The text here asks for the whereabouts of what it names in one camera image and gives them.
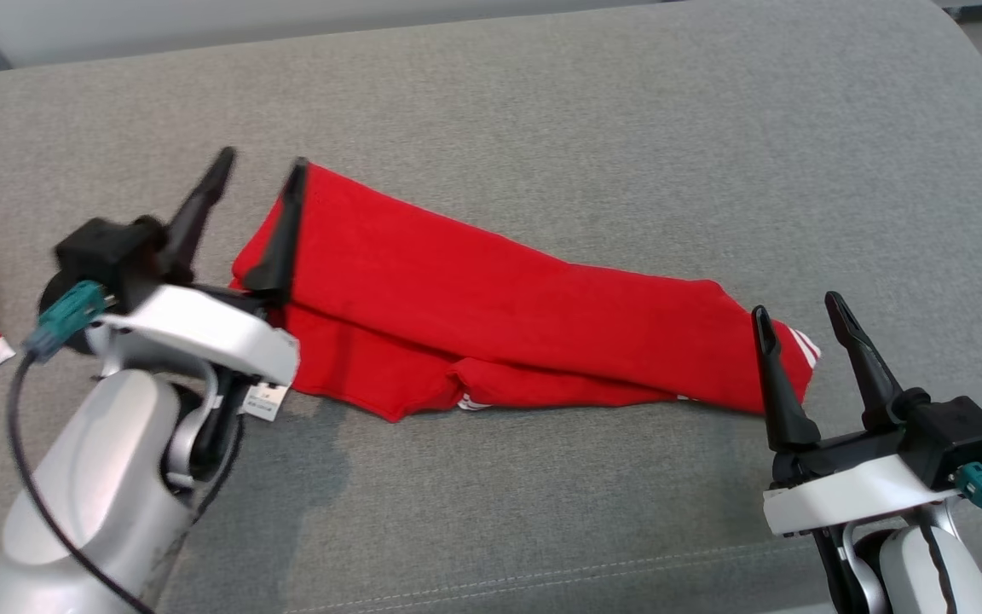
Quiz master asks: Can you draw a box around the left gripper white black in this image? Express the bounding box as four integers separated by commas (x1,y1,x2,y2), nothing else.
89,147,309,387

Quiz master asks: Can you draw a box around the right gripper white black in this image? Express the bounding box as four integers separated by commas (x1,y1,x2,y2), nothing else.
750,291,961,540

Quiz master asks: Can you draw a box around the red garment with striped trim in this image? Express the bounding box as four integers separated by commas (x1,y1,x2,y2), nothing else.
229,162,823,424

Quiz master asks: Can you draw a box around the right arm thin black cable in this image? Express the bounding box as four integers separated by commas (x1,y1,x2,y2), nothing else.
920,522,952,614

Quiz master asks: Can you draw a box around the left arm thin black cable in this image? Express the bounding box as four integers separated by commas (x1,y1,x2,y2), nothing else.
7,350,159,614

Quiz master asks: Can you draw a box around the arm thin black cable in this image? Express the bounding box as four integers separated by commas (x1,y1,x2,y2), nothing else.
7,350,159,614
920,522,952,614

